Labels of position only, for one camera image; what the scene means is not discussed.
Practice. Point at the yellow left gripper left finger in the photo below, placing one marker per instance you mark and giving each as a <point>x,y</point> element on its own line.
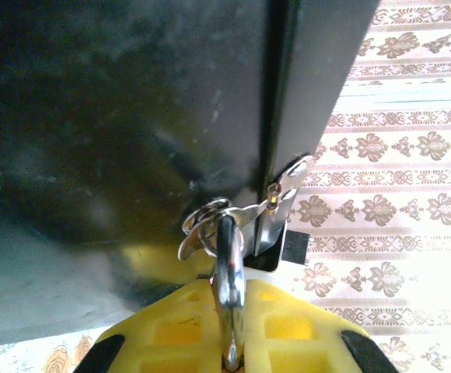
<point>163,330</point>

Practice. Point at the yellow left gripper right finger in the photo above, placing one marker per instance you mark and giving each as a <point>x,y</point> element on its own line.
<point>299,330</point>

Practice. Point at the black box with painting lid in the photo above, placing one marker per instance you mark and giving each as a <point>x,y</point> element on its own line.
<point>112,97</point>

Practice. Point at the floral patterned table mat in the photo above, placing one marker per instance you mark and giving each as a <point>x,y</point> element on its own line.
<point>15,357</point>

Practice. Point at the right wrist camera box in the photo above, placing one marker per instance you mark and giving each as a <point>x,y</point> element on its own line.
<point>296,246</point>

